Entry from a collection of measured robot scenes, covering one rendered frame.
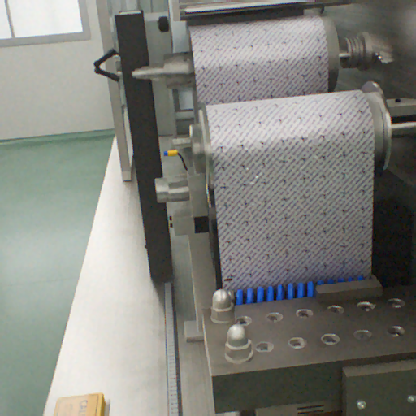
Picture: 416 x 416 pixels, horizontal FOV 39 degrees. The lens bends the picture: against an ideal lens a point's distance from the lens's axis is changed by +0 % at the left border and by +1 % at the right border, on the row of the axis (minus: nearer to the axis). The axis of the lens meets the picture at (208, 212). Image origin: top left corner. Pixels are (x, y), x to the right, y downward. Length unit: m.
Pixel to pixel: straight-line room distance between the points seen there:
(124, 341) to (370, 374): 0.47
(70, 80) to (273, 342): 5.82
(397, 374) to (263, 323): 0.19
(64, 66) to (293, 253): 5.70
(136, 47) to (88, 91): 5.36
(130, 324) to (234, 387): 0.40
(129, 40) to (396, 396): 0.75
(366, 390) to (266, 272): 0.24
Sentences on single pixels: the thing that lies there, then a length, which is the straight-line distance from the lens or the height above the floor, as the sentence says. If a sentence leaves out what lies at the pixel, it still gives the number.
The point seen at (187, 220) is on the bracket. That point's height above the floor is 1.13.
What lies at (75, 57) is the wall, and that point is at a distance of 6.45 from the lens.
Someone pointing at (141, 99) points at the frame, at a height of 1.28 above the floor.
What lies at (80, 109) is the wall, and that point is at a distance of 6.53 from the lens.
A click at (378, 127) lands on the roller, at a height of 1.27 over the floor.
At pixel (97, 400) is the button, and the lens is 0.92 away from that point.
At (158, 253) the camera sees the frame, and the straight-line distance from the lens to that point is 1.25.
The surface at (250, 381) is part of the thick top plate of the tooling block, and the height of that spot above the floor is 1.01.
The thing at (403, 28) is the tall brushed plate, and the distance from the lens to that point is 1.01.
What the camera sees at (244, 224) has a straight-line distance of 0.87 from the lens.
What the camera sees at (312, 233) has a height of 1.12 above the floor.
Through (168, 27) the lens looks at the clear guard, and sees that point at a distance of 1.83.
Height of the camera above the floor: 1.49
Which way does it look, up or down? 22 degrees down
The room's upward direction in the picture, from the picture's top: 5 degrees counter-clockwise
